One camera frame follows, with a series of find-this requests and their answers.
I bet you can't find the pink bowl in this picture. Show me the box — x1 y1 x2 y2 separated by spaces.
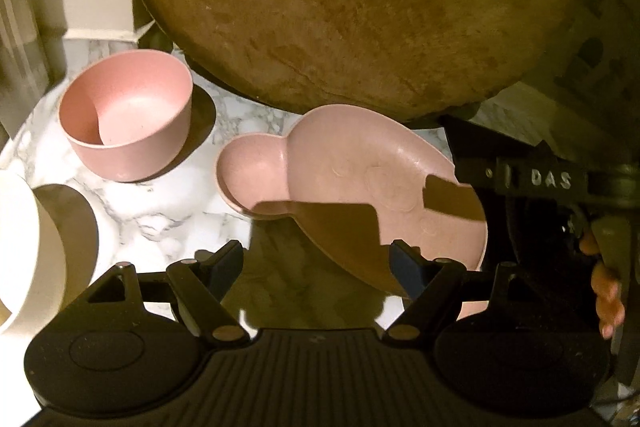
58 51 194 182

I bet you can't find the white bowl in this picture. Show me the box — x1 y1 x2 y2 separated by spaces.
0 172 98 335

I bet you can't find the pink gourd-shaped plate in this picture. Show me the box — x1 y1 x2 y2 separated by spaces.
216 104 488 320

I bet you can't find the round wooden cutting board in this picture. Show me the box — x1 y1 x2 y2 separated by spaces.
120 0 596 122

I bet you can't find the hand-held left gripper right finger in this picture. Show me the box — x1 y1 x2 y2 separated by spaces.
382 239 532 343

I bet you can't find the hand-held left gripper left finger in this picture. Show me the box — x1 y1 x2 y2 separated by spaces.
87 239 251 348

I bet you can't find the person's right hand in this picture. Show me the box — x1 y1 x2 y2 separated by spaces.
579 227 627 341

